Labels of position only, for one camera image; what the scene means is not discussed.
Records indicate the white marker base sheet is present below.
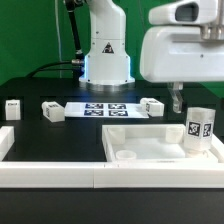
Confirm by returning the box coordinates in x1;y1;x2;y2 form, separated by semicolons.
65;102;148;118

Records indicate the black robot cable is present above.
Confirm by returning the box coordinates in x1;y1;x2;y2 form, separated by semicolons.
25;0;85;79

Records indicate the white square tabletop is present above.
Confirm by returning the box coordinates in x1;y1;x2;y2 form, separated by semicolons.
102;124;224;163

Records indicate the white thin cable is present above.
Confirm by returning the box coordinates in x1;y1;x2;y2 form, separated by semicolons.
54;0;64;79

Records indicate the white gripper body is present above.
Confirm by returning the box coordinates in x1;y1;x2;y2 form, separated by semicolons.
140;0;224;82

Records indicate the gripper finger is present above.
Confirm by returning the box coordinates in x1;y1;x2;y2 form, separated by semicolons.
168;82;183;113

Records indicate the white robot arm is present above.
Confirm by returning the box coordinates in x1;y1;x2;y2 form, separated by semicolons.
80;0;224;113

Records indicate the white U-shaped obstacle fence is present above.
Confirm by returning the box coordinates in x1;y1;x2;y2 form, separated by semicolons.
0;126;224;188

